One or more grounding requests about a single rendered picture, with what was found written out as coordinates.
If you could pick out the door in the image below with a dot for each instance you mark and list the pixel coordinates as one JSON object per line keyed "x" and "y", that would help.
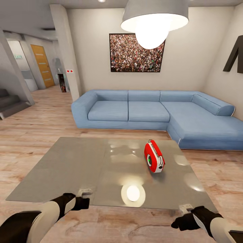
{"x": 43, "y": 65}

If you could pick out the radio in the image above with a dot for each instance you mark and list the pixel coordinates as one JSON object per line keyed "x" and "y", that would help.
{"x": 154, "y": 157}

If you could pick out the stairs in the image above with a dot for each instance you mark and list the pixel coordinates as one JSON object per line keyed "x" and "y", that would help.
{"x": 11, "y": 104}

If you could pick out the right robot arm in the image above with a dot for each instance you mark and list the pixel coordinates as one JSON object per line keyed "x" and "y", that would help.
{"x": 220, "y": 229}

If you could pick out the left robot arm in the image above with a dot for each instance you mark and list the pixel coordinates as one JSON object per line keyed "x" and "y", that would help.
{"x": 30, "y": 225}

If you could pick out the decorative sign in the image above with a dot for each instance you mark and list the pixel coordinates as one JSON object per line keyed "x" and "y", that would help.
{"x": 237, "y": 51}

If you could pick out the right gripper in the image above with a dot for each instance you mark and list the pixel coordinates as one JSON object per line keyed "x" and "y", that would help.
{"x": 183, "y": 223}

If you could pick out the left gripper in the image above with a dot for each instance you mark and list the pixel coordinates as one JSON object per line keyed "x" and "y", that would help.
{"x": 83, "y": 203}

